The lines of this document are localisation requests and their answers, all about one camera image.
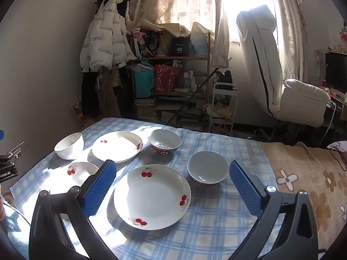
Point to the white trolley cart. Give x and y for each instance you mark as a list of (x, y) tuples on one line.
[(223, 105)]

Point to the blue plaid cloth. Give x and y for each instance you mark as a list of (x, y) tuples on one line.
[(211, 222)]

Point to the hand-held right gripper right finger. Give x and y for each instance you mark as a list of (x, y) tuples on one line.
[(245, 189)]

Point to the black box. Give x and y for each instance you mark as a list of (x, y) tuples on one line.
[(181, 47)]

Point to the white plastic bag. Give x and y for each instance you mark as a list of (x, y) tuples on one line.
[(200, 40)]

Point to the wooden shelf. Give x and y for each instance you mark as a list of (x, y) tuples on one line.
[(173, 57)]

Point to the black bag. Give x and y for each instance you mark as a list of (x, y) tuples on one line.
[(225, 80)]

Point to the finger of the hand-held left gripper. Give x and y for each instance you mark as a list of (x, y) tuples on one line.
[(1, 136), (16, 149)]

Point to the plain white bowl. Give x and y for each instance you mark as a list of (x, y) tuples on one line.
[(69, 147)]

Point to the floral curtain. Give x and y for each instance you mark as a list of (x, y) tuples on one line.
[(291, 27), (173, 2)]

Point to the red floral bag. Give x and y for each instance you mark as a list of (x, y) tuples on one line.
[(166, 78)]

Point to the cardboard box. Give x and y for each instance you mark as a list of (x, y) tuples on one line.
[(170, 31)]

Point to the brown hanging garment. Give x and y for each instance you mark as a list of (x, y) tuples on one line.
[(109, 94)]

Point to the wide red patterned bowl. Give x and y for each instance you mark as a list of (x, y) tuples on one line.
[(207, 168)]

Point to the brown floral blanket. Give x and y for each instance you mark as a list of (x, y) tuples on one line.
[(303, 173)]

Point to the stack of books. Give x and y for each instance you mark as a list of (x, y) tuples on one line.
[(146, 109), (181, 119)]

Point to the pink and black backpack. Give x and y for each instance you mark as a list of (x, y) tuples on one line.
[(145, 43)]

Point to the black monitor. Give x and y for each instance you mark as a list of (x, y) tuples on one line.
[(336, 71)]

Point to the red bowl with printed seal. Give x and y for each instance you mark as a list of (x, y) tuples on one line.
[(164, 140)]

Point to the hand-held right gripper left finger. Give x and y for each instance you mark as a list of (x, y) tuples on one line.
[(99, 189)]

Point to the small white cherry plate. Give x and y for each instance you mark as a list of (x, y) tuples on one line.
[(73, 177)]

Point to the white puffer jacket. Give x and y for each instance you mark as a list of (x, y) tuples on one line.
[(105, 32)]

